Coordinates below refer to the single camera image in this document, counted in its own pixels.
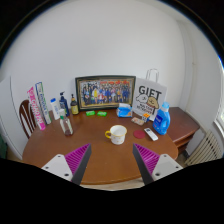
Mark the dark wooden side table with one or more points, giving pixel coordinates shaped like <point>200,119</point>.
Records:
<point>181,125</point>

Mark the dark blue pump bottle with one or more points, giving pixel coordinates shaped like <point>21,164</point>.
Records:
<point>64,106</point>

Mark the blue detergent bottle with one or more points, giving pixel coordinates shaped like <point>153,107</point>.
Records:
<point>161,121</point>

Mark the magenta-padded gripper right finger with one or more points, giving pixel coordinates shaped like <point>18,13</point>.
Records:
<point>146,158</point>

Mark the white remote control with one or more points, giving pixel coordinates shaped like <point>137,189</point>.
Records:
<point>151,134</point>

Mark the small clear snack pack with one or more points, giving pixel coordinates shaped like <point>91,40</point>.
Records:
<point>137,121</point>

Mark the blue tissue pack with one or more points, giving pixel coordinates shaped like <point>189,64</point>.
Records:
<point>124,111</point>

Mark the pink shuttlecock tube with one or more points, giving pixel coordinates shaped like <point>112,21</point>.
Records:
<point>36,110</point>

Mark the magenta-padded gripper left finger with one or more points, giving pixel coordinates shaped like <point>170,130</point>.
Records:
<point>77,158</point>

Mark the flat round red coaster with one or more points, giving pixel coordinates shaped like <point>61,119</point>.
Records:
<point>139,134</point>

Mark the white printed paper gift bag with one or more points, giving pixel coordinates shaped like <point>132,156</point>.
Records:
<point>150,95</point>

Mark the white radiator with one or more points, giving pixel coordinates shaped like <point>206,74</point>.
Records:
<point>205,150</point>

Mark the colourful puzzle cube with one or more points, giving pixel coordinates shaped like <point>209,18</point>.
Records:
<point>146,117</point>

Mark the white bottle with blue cap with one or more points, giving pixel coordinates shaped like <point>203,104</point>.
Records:
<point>55,110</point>

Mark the brown wooden chair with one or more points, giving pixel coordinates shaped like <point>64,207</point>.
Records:
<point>24,116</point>

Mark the white and green shuttlecock tube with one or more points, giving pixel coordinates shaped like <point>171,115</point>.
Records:
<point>43,103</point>

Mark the clear green-labelled drink bottle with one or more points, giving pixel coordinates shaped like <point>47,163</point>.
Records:
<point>67,126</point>

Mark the amber pump bottle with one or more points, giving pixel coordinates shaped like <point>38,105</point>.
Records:
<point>74,107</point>

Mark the framed group photo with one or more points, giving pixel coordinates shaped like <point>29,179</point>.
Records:
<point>105,92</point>

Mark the window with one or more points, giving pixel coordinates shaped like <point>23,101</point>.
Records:
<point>220,106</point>

